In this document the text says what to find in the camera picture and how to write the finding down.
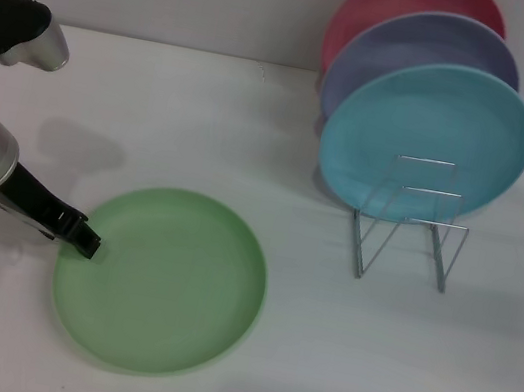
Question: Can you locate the red round plate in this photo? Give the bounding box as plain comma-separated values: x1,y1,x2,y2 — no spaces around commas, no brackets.
317,0,514,104

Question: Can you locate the purple round plate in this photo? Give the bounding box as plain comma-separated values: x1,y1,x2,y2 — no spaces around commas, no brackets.
313,0,524,154

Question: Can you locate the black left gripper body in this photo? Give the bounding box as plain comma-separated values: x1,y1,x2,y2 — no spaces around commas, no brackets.
0,159,97,247

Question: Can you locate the silver wire plate rack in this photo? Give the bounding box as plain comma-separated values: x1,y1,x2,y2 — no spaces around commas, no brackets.
341,146,481,296

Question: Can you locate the green round plate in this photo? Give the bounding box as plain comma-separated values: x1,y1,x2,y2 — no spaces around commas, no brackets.
37,168,282,392

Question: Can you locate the teal round plate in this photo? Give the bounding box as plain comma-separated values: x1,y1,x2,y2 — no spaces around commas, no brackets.
308,43,524,242

